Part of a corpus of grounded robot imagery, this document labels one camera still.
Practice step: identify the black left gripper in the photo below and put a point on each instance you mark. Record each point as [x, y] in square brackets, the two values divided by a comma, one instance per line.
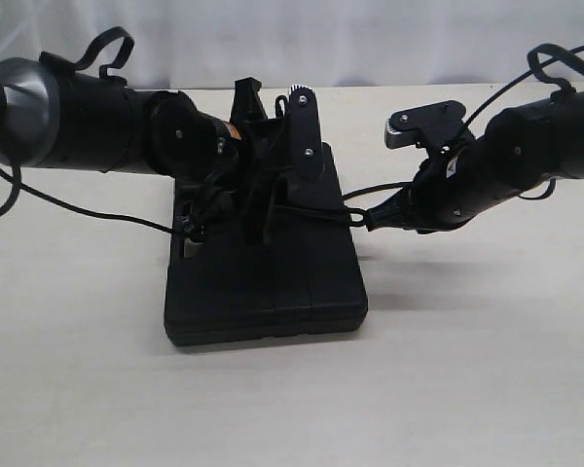
[245, 158]

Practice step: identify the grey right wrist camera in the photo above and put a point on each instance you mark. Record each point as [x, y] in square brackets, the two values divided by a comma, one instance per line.
[431, 127]

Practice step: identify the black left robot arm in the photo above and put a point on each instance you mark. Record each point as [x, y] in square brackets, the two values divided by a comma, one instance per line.
[53, 116]

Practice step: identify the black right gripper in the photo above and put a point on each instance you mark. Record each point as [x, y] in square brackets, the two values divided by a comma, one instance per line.
[446, 195]

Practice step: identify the white backdrop curtain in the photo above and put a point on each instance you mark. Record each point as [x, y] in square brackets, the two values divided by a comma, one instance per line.
[210, 44]

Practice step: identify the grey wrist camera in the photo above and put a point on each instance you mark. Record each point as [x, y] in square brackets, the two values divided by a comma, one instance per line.
[304, 133]
[431, 127]

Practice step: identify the black plastic carry case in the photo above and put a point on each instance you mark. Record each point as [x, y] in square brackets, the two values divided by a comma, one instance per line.
[306, 280]

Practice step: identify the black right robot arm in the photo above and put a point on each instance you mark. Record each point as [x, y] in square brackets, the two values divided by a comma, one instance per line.
[534, 143]

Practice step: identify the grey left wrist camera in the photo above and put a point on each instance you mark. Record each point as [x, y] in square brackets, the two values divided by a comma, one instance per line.
[304, 133]

